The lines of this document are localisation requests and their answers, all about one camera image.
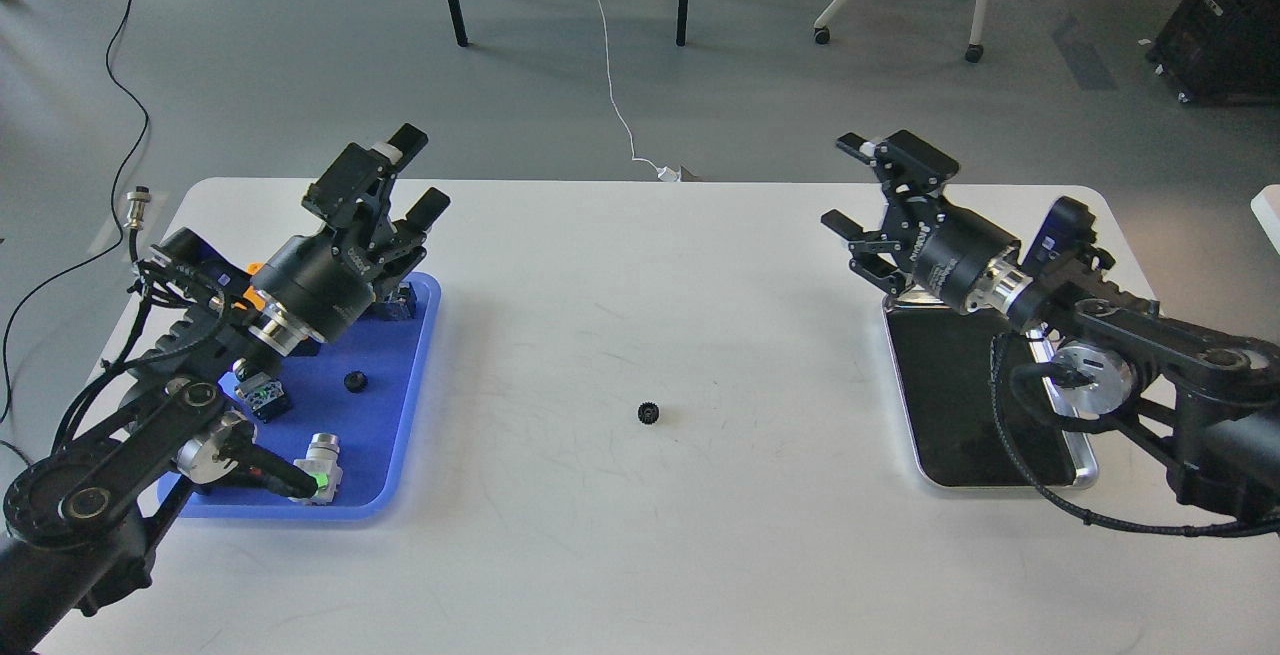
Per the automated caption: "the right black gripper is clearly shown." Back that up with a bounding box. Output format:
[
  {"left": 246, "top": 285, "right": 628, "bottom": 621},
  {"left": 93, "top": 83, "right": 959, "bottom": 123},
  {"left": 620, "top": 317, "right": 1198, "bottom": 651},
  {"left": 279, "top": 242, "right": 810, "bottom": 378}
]
[{"left": 820, "top": 130, "right": 1033, "bottom": 316}]

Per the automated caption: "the green silver push button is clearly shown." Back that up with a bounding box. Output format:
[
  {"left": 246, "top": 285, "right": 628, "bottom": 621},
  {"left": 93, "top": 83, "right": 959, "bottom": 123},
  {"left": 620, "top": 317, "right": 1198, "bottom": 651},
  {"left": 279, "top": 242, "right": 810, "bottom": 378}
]
[{"left": 291, "top": 432, "right": 343, "bottom": 507}]

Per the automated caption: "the silver metal tray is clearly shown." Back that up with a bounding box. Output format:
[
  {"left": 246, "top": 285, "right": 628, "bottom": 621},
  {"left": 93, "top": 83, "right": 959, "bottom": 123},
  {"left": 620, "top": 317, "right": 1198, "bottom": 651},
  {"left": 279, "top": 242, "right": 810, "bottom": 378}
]
[{"left": 882, "top": 289, "right": 1100, "bottom": 490}]

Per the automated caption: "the blue plastic tray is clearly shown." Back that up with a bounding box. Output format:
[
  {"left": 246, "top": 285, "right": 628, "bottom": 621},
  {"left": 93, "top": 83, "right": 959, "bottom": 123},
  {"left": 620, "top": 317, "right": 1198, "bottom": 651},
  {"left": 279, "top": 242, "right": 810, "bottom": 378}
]
[{"left": 180, "top": 272, "right": 442, "bottom": 522}]

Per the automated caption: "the black equipment case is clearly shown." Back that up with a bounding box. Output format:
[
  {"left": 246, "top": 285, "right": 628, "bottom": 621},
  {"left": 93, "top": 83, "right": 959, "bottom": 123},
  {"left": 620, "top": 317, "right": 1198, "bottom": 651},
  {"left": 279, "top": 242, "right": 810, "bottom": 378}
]
[{"left": 1146, "top": 0, "right": 1279, "bottom": 105}]

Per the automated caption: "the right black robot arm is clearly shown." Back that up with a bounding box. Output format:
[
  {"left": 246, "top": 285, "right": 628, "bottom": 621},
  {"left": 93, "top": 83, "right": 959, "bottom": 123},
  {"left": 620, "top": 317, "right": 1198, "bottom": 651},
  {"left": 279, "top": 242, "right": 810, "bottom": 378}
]
[{"left": 820, "top": 130, "right": 1279, "bottom": 539}]

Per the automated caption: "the black floor cable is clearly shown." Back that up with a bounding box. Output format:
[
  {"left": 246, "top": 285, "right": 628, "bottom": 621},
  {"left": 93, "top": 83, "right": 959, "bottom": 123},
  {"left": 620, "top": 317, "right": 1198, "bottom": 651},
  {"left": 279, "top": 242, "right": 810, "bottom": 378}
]
[{"left": 0, "top": 0, "right": 236, "bottom": 466}]

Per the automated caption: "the black blue contact block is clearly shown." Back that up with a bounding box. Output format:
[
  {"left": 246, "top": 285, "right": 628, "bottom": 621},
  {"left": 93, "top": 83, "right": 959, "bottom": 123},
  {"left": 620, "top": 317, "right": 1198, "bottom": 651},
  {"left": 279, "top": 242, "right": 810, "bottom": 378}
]
[{"left": 232, "top": 359, "right": 293, "bottom": 422}]

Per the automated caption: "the white object at edge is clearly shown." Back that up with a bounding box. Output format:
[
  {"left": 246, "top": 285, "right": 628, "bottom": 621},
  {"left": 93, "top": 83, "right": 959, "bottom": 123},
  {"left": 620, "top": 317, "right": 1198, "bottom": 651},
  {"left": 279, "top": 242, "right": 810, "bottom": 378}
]
[{"left": 1251, "top": 184, "right": 1280, "bottom": 251}]

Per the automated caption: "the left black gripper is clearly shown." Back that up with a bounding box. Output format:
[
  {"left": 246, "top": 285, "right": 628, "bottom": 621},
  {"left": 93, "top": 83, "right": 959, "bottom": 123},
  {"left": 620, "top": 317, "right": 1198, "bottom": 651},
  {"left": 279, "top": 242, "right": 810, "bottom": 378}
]
[{"left": 250, "top": 123, "right": 451, "bottom": 342}]

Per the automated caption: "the yellow black switch part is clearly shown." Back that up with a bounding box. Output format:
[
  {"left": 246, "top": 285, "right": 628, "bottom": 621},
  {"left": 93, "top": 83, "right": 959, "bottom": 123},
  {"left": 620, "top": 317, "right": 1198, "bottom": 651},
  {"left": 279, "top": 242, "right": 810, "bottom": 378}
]
[{"left": 370, "top": 281, "right": 419, "bottom": 322}]

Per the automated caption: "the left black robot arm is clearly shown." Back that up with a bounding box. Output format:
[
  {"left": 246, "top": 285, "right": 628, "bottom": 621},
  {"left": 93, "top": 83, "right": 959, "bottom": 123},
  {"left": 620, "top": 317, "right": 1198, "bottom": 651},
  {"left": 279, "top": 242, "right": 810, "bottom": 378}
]
[{"left": 3, "top": 125, "right": 451, "bottom": 654}]

